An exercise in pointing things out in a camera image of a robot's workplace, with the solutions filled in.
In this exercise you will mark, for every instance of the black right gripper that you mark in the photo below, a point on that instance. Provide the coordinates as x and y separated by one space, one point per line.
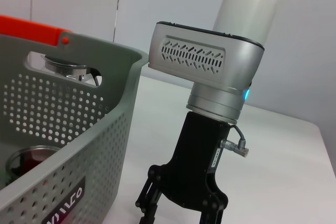
194 166

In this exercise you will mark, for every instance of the glass teacup with black holder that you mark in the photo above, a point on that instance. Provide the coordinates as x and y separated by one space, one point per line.
26 159

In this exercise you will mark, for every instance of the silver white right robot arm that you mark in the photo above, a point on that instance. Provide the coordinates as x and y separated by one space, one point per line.
244 11

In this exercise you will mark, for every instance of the grey perforated storage bin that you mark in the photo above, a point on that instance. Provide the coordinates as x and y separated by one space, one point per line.
78 129

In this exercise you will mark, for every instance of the glass teapot with black lid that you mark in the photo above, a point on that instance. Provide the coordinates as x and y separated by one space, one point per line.
71 70

